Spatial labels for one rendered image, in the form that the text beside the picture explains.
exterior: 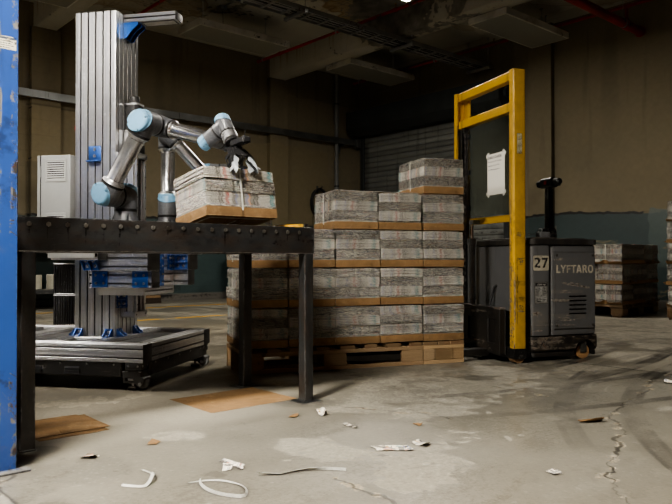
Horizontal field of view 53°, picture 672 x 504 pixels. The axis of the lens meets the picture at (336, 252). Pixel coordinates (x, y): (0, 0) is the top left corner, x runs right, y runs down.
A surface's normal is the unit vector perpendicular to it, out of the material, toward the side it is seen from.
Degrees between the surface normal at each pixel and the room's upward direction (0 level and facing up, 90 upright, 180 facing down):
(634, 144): 90
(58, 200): 90
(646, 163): 90
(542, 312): 90
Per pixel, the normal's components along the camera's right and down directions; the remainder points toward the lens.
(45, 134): 0.66, -0.01
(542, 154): -0.75, 0.00
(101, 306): -0.21, -0.01
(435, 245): 0.35, -0.01
